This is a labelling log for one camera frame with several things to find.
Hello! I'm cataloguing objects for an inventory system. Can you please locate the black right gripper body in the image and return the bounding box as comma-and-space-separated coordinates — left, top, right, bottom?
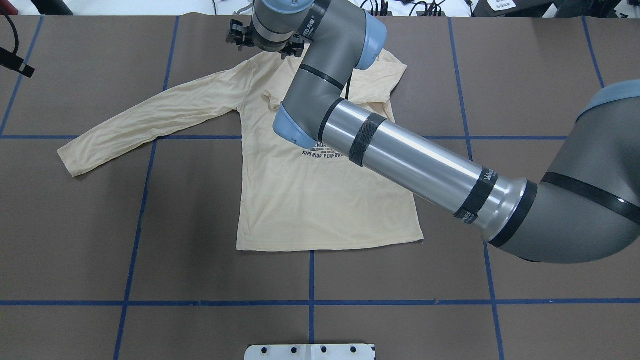
226, 19, 305, 59

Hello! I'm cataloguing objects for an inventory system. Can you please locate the cream long-sleeve printed shirt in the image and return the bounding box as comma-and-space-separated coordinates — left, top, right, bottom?
57, 52, 424, 252

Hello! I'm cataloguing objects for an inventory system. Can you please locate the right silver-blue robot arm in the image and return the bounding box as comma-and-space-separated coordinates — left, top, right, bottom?
226, 0, 640, 264

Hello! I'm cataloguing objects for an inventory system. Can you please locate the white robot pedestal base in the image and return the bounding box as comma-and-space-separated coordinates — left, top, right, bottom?
244, 343, 377, 360

